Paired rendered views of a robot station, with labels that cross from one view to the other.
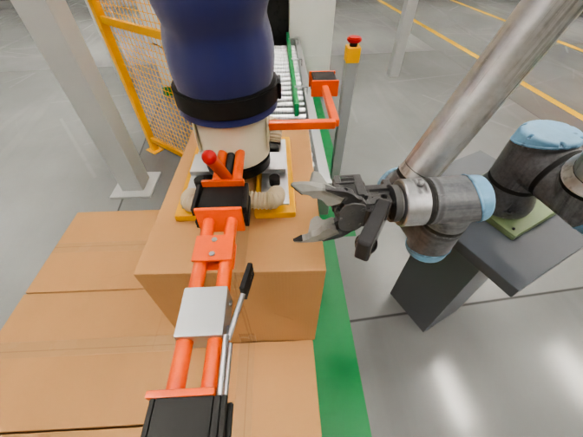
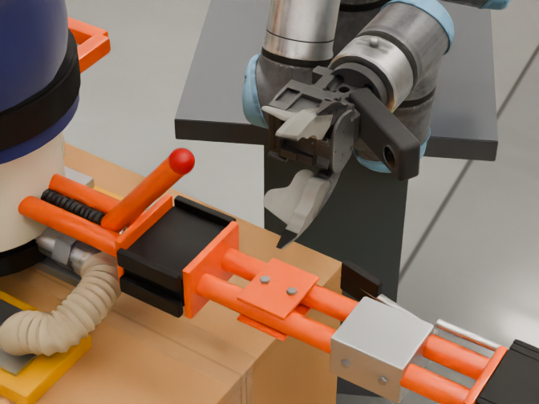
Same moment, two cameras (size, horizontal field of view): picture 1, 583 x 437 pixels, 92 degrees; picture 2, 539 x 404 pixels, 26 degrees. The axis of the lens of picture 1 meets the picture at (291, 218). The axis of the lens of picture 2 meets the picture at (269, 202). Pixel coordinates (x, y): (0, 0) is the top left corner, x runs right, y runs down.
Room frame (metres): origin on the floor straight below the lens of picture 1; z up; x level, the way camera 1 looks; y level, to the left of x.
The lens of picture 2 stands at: (-0.15, 0.75, 1.81)
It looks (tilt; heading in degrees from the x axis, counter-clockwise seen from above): 40 degrees down; 305
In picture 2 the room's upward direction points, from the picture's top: straight up
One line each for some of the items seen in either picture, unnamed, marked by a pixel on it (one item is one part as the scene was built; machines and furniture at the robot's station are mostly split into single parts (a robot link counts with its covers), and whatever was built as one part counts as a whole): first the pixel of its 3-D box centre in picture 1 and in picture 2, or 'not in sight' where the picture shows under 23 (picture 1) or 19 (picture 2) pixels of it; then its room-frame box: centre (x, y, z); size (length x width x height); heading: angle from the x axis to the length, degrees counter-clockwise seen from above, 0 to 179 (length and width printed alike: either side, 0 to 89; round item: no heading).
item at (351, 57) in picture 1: (340, 134); not in sight; (1.59, -0.31, 0.50); 0.07 x 0.07 x 1.00; 3
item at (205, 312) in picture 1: (206, 316); (381, 349); (0.16, 0.12, 1.07); 0.07 x 0.07 x 0.04; 3
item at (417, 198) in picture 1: (408, 201); (367, 78); (0.38, -0.22, 1.08); 0.09 x 0.05 x 0.10; 4
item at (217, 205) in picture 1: (223, 205); (178, 255); (0.38, 0.13, 1.07); 0.10 x 0.08 x 0.06; 93
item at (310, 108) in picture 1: (305, 94); not in sight; (2.18, -0.11, 0.50); 2.31 x 0.05 x 0.19; 3
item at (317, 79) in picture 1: (323, 83); not in sight; (0.94, -0.10, 1.07); 0.09 x 0.08 x 0.05; 93
